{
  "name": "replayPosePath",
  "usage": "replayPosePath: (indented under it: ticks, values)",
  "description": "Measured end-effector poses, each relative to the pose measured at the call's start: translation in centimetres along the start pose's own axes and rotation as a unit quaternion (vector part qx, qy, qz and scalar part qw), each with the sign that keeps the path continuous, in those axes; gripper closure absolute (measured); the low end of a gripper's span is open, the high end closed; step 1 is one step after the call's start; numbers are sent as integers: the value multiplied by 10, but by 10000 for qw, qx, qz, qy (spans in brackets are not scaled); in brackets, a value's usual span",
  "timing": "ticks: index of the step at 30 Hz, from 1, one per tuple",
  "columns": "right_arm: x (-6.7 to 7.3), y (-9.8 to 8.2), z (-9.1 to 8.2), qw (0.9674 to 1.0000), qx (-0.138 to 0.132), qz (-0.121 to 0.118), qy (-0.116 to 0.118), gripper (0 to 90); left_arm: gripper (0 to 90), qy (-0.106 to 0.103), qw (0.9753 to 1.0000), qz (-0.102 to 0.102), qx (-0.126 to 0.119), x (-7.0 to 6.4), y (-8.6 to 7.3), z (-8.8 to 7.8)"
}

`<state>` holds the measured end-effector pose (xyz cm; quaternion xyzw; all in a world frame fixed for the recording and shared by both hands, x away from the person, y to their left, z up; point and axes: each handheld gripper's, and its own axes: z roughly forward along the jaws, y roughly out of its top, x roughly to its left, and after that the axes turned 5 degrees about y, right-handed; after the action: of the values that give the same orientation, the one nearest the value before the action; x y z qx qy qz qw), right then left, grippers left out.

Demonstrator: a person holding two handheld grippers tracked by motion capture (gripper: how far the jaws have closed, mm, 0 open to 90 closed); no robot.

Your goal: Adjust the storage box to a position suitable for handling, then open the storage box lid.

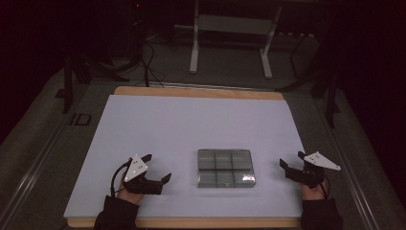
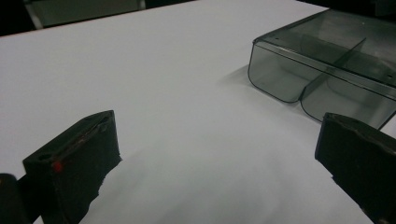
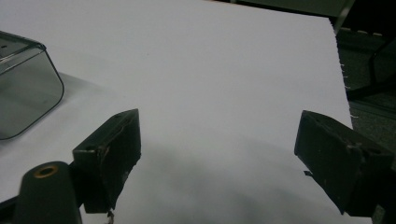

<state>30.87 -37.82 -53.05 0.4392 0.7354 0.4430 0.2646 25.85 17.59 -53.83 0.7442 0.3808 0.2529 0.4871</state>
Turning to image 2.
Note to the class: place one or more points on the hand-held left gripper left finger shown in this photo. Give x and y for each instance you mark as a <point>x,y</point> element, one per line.
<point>77,168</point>

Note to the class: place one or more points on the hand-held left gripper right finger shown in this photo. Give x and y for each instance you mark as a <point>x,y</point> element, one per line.
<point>361,161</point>

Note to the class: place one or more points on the smoky transparent plastic organizer box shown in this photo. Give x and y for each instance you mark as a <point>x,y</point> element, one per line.
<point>327,65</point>

